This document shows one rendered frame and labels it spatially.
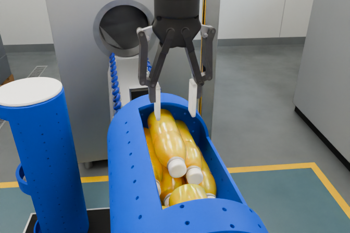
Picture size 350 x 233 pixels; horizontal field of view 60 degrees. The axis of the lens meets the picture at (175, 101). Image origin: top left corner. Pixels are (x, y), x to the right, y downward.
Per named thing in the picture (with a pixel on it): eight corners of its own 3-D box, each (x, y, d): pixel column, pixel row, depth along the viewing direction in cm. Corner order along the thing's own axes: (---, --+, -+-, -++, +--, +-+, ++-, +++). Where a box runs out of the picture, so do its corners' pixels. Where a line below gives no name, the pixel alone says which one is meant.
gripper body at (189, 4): (196, -14, 53) (193, 38, 57) (147, -13, 51) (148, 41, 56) (209, -7, 47) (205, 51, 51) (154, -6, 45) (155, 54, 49)
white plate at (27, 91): (44, 72, 149) (44, 74, 149) (-18, 90, 131) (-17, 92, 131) (74, 88, 132) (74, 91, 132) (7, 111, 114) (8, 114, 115)
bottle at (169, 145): (157, 105, 81) (172, 146, 65) (178, 116, 84) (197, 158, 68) (142, 125, 83) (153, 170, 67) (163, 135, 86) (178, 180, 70)
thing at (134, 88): (154, 116, 132) (152, 83, 125) (155, 121, 129) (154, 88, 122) (130, 119, 130) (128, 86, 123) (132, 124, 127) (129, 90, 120)
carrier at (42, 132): (72, 203, 190) (27, 231, 172) (45, 74, 150) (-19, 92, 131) (99, 229, 173) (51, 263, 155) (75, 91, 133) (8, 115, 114)
